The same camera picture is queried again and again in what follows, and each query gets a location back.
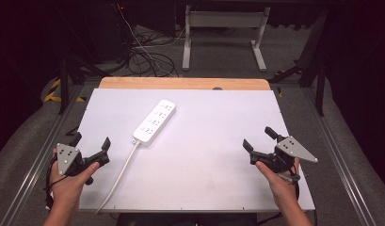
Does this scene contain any white power strip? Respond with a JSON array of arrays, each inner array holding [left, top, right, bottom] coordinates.
[[132, 99, 177, 148]]

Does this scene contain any white power strip cable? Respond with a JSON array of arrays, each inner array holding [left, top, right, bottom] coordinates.
[[93, 138, 142, 216]]

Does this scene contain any black floor cable bundle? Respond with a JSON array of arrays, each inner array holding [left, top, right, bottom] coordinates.
[[126, 25, 181, 78]]

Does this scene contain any white metal stand frame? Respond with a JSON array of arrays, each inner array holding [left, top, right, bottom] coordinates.
[[182, 4, 272, 73]]

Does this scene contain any yellow black hazard tape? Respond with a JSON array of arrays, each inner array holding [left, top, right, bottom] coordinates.
[[43, 78, 88, 104]]

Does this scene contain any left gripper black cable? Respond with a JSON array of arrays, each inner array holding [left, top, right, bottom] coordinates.
[[43, 153, 70, 212]]

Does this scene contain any person's left hand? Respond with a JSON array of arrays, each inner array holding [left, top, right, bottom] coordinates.
[[50, 148, 101, 212]]

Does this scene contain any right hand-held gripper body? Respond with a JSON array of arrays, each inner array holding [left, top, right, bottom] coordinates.
[[249, 135, 319, 185]]

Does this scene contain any metal floor rail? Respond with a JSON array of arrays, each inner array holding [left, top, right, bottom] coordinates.
[[300, 84, 378, 226], [0, 84, 85, 226]]

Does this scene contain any white table board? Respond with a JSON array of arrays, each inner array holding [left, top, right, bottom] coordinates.
[[77, 88, 316, 214]]

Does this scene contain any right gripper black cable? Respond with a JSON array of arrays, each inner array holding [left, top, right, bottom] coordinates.
[[256, 165, 318, 226]]

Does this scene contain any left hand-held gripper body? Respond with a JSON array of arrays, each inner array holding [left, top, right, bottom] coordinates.
[[56, 142, 111, 186]]

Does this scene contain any person's right hand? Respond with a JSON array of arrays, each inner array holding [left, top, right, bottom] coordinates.
[[254, 156, 303, 211]]

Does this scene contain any thin white floor cable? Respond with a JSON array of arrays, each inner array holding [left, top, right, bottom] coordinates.
[[117, 4, 186, 77]]

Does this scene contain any black metal stand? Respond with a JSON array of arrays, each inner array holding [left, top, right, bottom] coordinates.
[[267, 8, 329, 118], [55, 6, 114, 116]]

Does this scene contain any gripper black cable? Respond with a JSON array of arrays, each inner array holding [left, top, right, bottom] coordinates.
[[43, 153, 70, 212], [256, 165, 318, 226]]

